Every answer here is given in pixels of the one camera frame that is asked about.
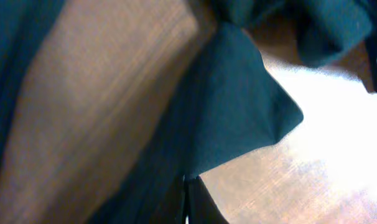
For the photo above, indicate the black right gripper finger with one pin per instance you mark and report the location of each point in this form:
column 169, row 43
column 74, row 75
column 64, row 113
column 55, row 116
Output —
column 200, row 208

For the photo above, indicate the black leggings red waistband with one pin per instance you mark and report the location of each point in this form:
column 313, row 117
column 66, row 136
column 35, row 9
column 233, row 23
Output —
column 107, row 108

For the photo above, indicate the crumpled black garment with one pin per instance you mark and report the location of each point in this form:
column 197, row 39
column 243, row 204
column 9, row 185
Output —
column 326, row 29

